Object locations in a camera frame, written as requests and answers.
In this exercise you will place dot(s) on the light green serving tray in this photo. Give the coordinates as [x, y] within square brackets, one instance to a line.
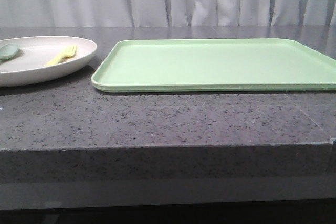
[194, 65]

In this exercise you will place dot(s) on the sage green plastic spoon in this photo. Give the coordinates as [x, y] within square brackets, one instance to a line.
[9, 51]

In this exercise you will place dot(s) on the beige round plate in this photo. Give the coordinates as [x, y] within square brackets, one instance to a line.
[28, 66]

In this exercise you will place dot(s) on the yellow plastic fork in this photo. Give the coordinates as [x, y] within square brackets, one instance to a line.
[68, 52]

